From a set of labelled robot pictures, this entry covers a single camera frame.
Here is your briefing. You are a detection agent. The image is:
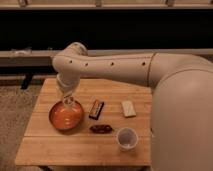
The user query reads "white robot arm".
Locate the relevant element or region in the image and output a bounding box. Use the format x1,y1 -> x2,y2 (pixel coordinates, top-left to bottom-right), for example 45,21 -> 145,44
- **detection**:
52,42 -> 213,171

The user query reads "grey horizontal rail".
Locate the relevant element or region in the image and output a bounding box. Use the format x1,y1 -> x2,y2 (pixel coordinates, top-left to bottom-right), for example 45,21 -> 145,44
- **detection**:
0,48 -> 213,67

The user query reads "wooden table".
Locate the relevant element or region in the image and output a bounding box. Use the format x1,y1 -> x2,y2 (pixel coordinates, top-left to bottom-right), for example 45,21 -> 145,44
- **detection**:
15,78 -> 152,166

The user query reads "dark chocolate bar pack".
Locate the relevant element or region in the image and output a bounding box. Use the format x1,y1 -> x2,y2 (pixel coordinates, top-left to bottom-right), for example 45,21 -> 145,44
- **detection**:
89,100 -> 104,120

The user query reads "white sponge block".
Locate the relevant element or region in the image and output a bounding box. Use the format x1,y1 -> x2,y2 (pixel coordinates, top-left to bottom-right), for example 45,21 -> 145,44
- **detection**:
122,101 -> 136,117

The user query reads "orange ceramic bowl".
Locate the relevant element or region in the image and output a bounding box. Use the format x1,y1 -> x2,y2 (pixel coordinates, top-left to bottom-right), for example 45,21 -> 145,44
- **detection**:
49,101 -> 84,131

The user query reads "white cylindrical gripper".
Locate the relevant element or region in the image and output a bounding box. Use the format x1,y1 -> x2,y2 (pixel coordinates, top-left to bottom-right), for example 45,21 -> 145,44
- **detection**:
56,73 -> 80,106

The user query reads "dark red snack packet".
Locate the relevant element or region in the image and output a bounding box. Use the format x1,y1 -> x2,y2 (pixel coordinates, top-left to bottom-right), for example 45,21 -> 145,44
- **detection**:
90,124 -> 113,134

